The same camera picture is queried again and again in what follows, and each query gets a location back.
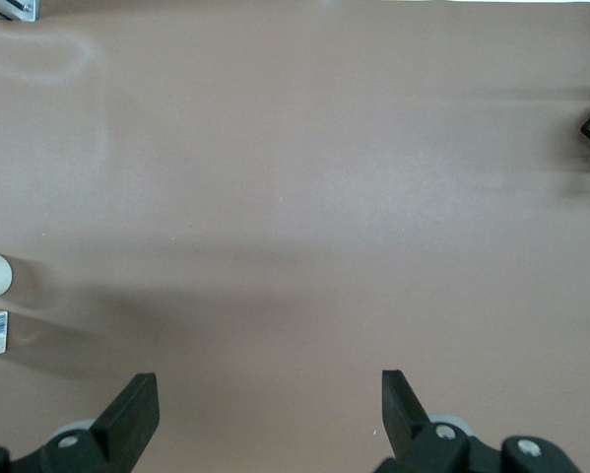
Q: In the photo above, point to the aluminium frame profile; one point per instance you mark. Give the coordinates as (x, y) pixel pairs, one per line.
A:
(14, 9)

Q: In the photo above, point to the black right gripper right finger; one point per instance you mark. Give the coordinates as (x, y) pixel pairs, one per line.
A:
(404, 419)

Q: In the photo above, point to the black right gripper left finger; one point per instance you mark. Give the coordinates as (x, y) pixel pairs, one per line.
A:
(129, 419)

